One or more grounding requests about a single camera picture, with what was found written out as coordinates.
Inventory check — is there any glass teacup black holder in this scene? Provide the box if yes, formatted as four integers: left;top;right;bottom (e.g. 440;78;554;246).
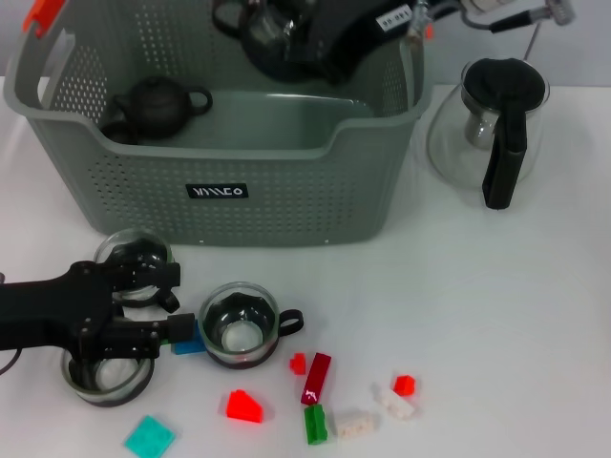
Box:
197;281;305;371
60;328;157;409
93;228;181;314
211;0;314;83

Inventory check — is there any grey perforated storage bin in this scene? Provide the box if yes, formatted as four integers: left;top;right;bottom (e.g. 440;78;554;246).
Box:
2;0;434;248

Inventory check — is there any white toy brick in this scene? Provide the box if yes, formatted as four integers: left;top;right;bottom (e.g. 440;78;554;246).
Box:
372;384;415;421
333;410;376;439

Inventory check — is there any dark red long brick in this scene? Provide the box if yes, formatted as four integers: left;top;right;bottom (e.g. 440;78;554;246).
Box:
301;351;333;406

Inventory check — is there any orange bin handle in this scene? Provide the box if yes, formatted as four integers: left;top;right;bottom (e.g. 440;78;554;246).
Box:
23;0;434;42

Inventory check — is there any blue toy brick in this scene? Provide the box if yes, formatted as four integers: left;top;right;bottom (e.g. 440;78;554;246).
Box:
170;323;209;357

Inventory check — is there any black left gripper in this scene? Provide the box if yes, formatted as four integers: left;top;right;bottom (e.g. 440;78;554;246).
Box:
0;257;198;363

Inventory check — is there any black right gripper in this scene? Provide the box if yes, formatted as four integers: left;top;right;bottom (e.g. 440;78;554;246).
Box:
287;0;417;87

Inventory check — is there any red sloped toy brick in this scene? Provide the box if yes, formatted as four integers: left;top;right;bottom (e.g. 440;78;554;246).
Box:
225;389;264;425

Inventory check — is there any teal flat toy plate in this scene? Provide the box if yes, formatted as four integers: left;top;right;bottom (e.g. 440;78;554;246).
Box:
124;414;177;457

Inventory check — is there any glass teapot black lid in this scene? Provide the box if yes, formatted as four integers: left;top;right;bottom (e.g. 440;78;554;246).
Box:
426;56;551;210

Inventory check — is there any black clay teapot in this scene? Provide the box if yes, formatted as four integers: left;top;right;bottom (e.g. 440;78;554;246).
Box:
112;75;214;140

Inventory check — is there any right gripper cable connector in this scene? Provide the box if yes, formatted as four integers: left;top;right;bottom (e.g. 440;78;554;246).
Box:
455;0;579;34

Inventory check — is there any thin grey wall cable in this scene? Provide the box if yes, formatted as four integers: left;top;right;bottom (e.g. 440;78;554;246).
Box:
523;23;543;61

